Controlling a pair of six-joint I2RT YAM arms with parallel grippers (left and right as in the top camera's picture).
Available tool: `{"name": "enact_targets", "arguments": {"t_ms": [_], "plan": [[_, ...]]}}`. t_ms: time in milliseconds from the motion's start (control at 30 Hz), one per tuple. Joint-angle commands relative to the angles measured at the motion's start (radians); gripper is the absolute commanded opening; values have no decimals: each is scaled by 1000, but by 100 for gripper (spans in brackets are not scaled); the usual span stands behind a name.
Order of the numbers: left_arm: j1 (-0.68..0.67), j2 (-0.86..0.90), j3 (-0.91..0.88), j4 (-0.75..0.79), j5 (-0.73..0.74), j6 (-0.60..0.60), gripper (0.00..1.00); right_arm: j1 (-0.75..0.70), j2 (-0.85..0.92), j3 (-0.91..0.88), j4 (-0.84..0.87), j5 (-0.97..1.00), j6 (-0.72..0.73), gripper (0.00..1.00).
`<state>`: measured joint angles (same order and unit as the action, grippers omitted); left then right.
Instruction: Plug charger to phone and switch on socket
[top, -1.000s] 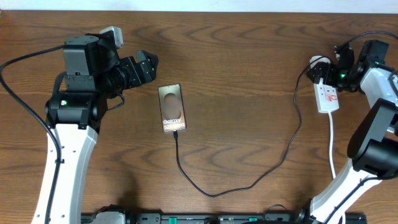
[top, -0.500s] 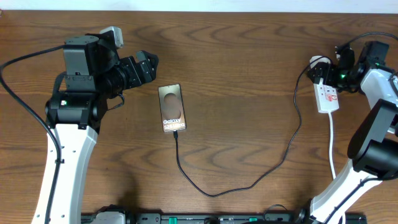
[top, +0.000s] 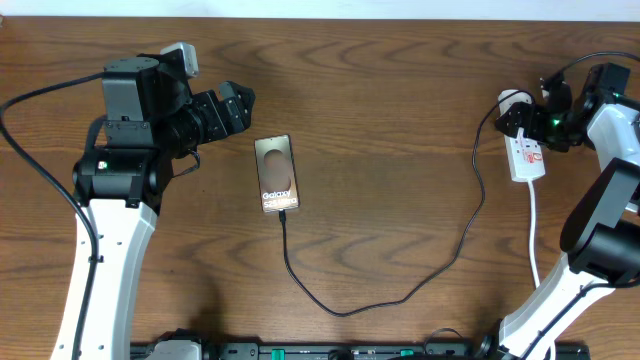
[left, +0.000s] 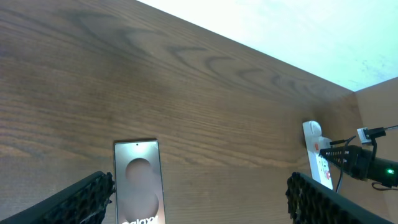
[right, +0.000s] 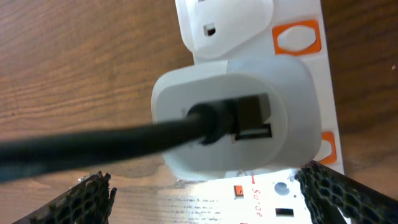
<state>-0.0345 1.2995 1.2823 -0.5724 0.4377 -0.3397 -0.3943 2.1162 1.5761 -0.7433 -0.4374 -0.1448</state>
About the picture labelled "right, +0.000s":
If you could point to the white power strip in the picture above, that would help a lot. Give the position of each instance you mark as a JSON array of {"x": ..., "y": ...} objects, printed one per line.
[{"x": 278, "y": 46}]

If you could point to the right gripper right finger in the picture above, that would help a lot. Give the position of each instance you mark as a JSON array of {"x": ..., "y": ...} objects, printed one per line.
[{"x": 332, "y": 197}]

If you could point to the white USB charger adapter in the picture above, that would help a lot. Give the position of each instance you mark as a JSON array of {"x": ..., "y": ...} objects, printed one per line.
[{"x": 268, "y": 116}]

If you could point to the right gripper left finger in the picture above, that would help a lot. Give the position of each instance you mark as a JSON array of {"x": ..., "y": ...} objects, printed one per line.
[{"x": 89, "y": 201}]

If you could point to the white plug on strip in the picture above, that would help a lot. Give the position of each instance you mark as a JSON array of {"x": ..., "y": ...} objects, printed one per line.
[{"x": 212, "y": 28}]

